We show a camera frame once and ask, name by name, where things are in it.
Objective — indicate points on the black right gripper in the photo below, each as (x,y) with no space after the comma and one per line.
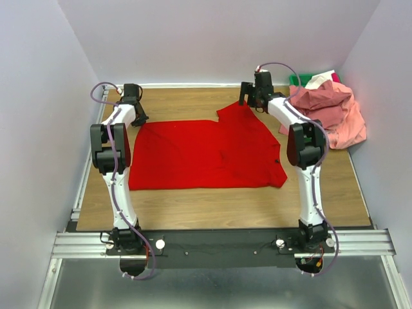
(246,88)

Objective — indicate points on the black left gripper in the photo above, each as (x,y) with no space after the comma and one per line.
(141,120)

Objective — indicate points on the red t shirt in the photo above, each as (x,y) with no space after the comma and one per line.
(236,151)

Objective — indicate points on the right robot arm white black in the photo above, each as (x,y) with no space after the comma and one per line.
(305,151)

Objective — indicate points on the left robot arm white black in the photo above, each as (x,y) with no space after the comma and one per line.
(111,156)

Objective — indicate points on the green plastic bin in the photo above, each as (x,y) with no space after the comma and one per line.
(302,79)

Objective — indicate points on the white cloth in bin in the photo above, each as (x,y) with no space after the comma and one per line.
(317,80)

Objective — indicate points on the pink t shirt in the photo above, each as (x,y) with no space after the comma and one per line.
(335,106)

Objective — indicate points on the magenta cloth in bin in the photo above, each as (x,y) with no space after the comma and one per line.
(335,77)

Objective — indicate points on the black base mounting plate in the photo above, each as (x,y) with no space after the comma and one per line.
(216,248)

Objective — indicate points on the aluminium frame rail front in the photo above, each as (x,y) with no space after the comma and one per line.
(88,245)

